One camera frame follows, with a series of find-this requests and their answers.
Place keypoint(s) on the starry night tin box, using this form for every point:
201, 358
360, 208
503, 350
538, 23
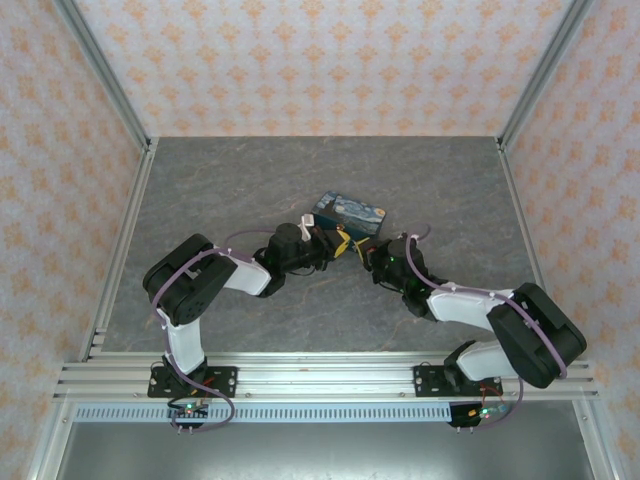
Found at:
350, 212

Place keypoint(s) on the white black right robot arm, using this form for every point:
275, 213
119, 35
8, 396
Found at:
460, 307

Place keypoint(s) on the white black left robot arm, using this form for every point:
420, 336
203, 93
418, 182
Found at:
245, 277

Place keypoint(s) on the circuit board with lights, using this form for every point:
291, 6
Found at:
190, 411
487, 412

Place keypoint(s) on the grey metal sheet panel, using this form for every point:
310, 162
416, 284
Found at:
320, 450

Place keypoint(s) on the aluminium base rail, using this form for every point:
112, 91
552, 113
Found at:
325, 375

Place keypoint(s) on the aluminium side rail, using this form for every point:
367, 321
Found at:
526, 225
131, 210

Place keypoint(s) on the aluminium corner post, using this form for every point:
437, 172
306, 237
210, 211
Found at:
541, 75
105, 70

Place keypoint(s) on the aluminium frame leg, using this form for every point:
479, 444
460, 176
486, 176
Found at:
595, 440
50, 440

